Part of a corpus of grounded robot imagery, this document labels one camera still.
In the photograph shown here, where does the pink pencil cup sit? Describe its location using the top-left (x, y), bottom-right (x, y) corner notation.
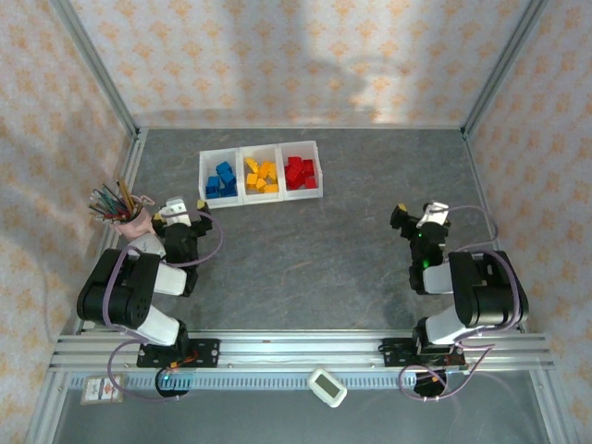
top-left (113, 193), bottom-right (156, 240)

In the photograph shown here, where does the yellow pencil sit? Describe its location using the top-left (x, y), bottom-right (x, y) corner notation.
top-left (117, 179), bottom-right (136, 209)

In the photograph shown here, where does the white plastic bin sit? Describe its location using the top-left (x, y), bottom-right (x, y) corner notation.
top-left (237, 145), bottom-right (284, 207)
top-left (277, 141), bottom-right (324, 201)
top-left (198, 148), bottom-right (245, 209)

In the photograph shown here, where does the dark grey pencil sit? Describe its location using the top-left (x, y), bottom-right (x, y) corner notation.
top-left (102, 183), bottom-right (130, 210)

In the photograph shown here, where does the green pencil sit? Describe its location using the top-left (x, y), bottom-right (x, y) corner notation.
top-left (92, 187), bottom-right (129, 212)

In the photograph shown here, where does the blue pencil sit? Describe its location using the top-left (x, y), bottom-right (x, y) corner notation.
top-left (90, 196), bottom-right (126, 215)

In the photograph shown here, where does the red white label card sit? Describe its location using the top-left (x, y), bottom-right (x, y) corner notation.
top-left (80, 374), bottom-right (127, 406)

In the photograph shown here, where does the white digital timer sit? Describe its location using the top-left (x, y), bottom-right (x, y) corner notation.
top-left (308, 367), bottom-right (348, 409)

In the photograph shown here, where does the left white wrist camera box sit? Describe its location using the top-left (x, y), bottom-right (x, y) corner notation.
top-left (154, 197), bottom-right (191, 228)

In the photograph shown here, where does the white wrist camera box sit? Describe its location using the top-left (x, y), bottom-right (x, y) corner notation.
top-left (154, 197), bottom-right (191, 228)
top-left (415, 200), bottom-right (450, 228)

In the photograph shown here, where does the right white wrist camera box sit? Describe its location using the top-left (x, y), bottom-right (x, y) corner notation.
top-left (415, 200), bottom-right (450, 228)

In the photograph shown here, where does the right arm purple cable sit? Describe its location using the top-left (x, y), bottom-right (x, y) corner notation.
top-left (398, 205), bottom-right (519, 402)

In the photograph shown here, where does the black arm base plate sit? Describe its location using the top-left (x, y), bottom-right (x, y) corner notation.
top-left (137, 339), bottom-right (221, 369)
top-left (382, 339), bottom-right (466, 369)

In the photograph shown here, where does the aluminium rear rail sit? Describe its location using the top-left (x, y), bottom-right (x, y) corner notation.
top-left (136, 123), bottom-right (468, 132)

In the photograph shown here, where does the grey slotted cable duct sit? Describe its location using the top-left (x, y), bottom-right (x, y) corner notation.
top-left (68, 372), bottom-right (468, 392)

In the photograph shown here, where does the aluminium mounting rail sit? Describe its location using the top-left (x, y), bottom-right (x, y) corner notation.
top-left (48, 330), bottom-right (554, 374)

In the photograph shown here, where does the aluminium frame post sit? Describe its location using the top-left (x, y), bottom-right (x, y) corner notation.
top-left (48, 0), bottom-right (142, 140)
top-left (461, 0), bottom-right (552, 139)

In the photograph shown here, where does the aluminium frame leg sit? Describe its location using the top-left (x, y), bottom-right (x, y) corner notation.
top-left (25, 372), bottom-right (70, 444)
top-left (529, 369), bottom-right (570, 444)

